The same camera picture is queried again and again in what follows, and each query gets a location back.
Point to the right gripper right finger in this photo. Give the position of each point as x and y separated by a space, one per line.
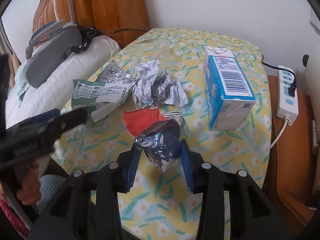
252 216

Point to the green silver snack bag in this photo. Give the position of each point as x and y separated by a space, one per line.
110 89

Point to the red foil packet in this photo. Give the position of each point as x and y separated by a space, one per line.
139 120

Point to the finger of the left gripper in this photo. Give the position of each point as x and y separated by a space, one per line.
54 124
39 120

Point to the grey breathing machine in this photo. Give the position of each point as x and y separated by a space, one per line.
45 50

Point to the person's left hand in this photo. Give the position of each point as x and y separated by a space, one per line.
29 193

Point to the wooden headboard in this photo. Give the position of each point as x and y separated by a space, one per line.
122 20

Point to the silver foil wrapper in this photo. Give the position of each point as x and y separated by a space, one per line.
155 87

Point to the white pillow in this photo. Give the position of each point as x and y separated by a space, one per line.
25 101

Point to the white blue wrapper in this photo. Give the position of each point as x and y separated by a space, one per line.
161 142

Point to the white power strip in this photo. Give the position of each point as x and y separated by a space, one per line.
287 105

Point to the yellow floral tablecloth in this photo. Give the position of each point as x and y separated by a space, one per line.
159 205

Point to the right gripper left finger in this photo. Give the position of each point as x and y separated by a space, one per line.
67 214

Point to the blue white milk carton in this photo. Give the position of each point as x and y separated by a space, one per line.
228 93

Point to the clear plastic cup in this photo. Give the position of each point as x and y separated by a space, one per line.
153 49

